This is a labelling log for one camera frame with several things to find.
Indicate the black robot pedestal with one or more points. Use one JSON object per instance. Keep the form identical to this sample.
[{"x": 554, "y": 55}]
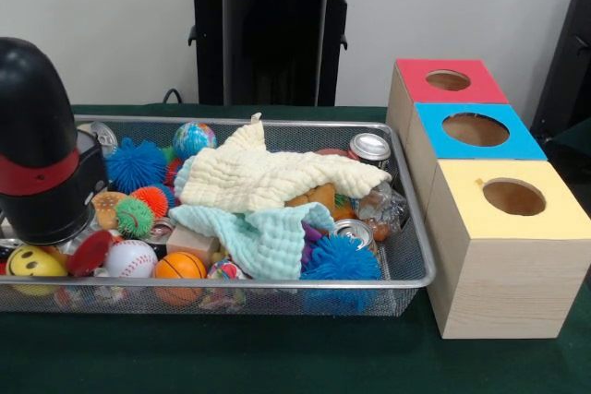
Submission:
[{"x": 277, "y": 43}]

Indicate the mint waffle cloth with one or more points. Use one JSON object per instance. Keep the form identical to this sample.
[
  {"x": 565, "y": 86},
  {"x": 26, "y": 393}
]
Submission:
[{"x": 268, "y": 242}]

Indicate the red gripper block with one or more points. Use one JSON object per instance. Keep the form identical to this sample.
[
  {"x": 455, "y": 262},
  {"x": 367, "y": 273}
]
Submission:
[{"x": 90, "y": 253}]

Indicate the yellow smiley ball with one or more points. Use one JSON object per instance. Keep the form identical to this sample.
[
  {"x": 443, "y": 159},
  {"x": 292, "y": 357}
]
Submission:
[{"x": 34, "y": 265}]

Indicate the dark green side table cloth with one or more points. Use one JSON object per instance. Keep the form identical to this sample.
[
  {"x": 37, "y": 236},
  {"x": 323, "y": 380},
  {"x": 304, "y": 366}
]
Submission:
[{"x": 570, "y": 154}]

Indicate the small white baseball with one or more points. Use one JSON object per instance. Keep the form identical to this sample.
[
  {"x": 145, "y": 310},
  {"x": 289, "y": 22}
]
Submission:
[{"x": 131, "y": 260}]

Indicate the toy hamburger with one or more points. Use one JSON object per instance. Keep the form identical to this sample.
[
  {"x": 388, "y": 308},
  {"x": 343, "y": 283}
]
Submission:
[{"x": 106, "y": 207}]

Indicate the blue spiky rubber ball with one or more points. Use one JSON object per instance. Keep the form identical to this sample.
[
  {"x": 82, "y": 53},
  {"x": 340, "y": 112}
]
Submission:
[{"x": 136, "y": 165}]

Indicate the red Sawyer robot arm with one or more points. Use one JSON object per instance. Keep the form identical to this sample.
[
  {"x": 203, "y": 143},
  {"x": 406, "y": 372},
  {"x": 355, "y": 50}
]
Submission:
[{"x": 37, "y": 145}]

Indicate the wooden box with three holes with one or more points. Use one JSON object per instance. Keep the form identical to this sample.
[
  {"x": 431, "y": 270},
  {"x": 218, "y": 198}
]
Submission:
[{"x": 508, "y": 274}]

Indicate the blue green globe ball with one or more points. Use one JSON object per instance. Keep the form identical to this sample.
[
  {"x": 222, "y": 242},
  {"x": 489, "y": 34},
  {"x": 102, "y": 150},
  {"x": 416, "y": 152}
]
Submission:
[{"x": 195, "y": 139}]

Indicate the cream waffle cloth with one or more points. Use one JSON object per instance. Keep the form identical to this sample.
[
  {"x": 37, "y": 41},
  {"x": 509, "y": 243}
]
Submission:
[{"x": 258, "y": 172}]

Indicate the clear packet of orange snacks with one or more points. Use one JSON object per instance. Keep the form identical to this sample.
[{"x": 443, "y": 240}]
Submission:
[{"x": 383, "y": 211}]

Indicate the small orange basketball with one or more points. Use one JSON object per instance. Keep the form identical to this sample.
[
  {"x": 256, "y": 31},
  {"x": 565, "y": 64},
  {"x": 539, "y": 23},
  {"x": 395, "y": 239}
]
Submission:
[{"x": 181, "y": 267}]

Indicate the blue furry monster toy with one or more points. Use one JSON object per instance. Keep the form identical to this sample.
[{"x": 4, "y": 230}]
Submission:
[{"x": 341, "y": 260}]

